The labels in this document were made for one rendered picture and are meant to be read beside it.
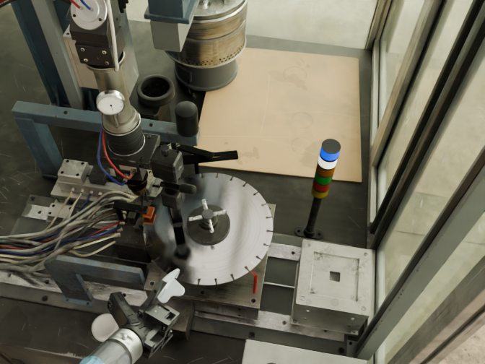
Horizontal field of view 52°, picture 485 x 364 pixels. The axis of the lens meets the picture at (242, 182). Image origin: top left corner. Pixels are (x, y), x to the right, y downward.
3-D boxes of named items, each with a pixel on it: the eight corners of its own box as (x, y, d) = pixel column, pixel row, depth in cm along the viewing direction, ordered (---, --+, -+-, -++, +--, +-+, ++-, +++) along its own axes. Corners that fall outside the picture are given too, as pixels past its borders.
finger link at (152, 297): (169, 287, 118) (149, 320, 114) (163, 284, 119) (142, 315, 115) (167, 280, 114) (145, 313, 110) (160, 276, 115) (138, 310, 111)
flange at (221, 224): (200, 251, 123) (199, 246, 121) (179, 218, 129) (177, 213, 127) (238, 231, 127) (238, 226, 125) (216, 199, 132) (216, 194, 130)
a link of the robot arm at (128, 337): (99, 358, 104) (105, 329, 101) (112, 345, 108) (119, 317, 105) (128, 376, 103) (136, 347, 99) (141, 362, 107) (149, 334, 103)
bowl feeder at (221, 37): (252, 50, 197) (255, -35, 168) (239, 106, 180) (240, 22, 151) (176, 40, 200) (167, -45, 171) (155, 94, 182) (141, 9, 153)
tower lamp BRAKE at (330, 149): (338, 148, 120) (341, 139, 118) (338, 162, 118) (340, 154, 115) (320, 145, 121) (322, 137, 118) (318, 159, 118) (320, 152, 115)
